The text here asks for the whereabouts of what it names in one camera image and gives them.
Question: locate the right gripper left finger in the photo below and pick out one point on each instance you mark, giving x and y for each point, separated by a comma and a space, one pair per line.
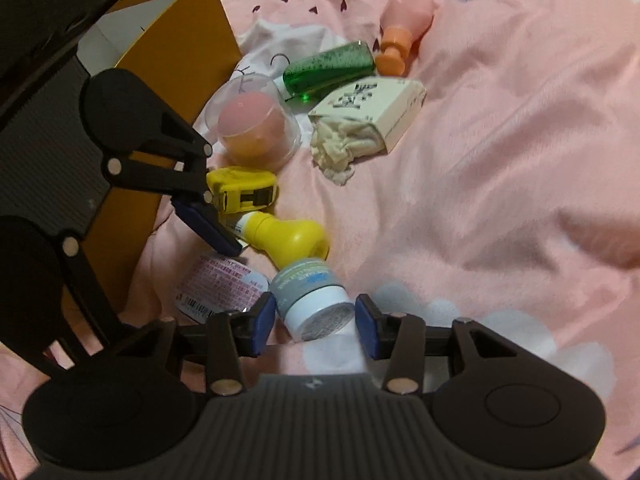
223, 340

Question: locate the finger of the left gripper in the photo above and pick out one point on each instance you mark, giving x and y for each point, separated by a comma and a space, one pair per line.
187, 189
119, 112

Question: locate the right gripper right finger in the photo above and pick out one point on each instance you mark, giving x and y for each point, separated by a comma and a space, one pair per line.
403, 340

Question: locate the pink labelled round container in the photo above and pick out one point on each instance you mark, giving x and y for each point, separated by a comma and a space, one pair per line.
217, 284

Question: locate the yellow tape measure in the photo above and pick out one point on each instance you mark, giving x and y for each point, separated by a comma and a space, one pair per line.
239, 189

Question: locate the clear cup pink sponge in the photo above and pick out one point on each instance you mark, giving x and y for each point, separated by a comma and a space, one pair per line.
253, 124

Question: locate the small grey cream jar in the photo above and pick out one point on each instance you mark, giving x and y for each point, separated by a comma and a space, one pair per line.
311, 300

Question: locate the yellow bulb-shaped bottle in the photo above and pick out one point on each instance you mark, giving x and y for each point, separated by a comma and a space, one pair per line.
283, 241

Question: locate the green gel bottle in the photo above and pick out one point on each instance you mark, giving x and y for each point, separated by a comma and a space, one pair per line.
315, 76

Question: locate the white calligraphy box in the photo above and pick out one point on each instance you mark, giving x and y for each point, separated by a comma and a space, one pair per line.
388, 104

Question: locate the pink pump bottle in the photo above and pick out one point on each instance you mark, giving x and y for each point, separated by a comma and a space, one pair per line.
402, 23

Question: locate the orange cardboard box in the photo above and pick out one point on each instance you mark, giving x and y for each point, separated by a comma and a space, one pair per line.
184, 55

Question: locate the pink patterned duvet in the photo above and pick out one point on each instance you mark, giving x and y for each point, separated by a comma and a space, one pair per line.
509, 212

